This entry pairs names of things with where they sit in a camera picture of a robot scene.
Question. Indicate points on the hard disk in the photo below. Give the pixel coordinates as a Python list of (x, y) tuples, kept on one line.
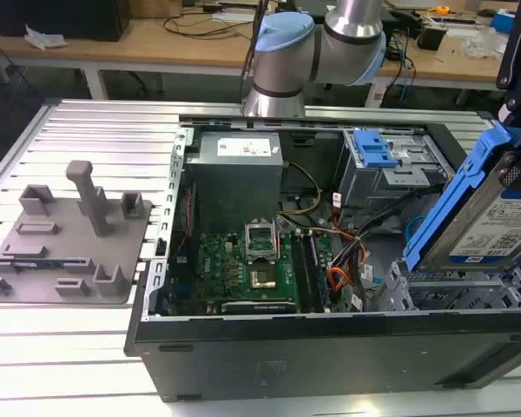
[(482, 217)]

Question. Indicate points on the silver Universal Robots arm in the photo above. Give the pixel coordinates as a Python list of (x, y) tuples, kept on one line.
[(282, 65)]

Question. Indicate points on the metal disk bay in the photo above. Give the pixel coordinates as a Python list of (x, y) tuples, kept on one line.
[(451, 295)]

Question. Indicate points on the clear plastic packaging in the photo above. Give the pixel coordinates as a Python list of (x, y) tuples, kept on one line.
[(482, 43)]

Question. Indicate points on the blue cardboard box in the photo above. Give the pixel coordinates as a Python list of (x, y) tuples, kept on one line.
[(501, 19)]

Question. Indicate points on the small black box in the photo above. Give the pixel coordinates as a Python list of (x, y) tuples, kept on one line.
[(430, 37)]

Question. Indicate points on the blue plastic drive latch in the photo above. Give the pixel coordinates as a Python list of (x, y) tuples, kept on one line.
[(375, 150)]

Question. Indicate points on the grey optical drive cage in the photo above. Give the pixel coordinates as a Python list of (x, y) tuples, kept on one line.
[(373, 187)]

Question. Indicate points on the grey power supply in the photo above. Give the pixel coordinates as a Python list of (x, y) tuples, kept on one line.
[(236, 182)]

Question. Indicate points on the CPU socket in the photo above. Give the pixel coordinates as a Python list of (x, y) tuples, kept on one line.
[(265, 279)]

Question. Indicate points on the black graphics card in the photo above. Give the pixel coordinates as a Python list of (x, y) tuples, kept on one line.
[(258, 307)]

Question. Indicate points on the green motherboard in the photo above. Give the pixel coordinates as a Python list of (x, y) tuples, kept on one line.
[(226, 269)]

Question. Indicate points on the black PC case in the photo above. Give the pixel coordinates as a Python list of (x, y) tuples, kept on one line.
[(312, 360)]

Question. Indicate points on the large black box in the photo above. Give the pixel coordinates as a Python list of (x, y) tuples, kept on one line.
[(56, 17)]

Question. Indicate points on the white crumpled paper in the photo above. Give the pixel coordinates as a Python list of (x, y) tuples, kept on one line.
[(43, 38)]

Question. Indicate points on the grey parts rack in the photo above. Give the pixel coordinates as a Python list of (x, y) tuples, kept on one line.
[(69, 243)]

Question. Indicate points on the RAM stick on rack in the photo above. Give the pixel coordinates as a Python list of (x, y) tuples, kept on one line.
[(39, 263)]

